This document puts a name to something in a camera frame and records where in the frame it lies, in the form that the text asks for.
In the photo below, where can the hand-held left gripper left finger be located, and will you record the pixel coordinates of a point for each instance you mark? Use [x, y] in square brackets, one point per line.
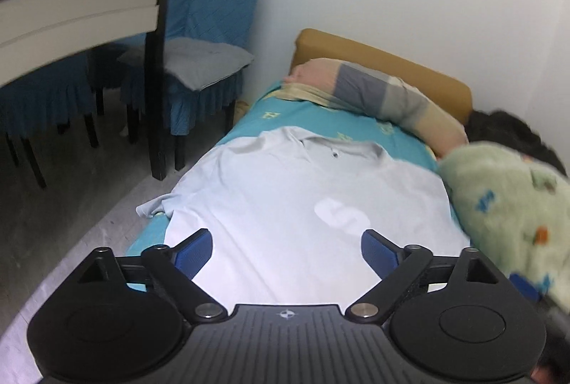
[196, 252]

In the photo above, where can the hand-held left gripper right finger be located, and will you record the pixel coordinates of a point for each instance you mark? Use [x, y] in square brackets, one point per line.
[376, 252]

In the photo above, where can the light grey t-shirt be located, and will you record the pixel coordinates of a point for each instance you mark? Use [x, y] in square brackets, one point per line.
[276, 197]

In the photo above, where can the green fleece blanket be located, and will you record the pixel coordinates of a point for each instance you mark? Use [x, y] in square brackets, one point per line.
[507, 197]

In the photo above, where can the teal patterned bed sheet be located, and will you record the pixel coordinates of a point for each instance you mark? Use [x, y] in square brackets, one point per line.
[285, 114]

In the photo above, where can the striped pillow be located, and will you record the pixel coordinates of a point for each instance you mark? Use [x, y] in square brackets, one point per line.
[356, 87]

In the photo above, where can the black fuzzy cloth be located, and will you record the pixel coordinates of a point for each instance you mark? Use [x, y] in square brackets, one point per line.
[512, 134]

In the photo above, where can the tan headboard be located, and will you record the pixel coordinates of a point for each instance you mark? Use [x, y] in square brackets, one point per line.
[400, 63]

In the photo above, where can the grey seat cushion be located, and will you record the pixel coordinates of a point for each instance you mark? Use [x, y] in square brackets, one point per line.
[196, 61]

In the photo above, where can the chair with blue cover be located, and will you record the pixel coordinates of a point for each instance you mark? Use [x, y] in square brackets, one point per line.
[213, 0]
[40, 98]

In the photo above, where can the white table with dark top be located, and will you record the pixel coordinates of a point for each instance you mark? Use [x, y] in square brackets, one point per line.
[67, 9]

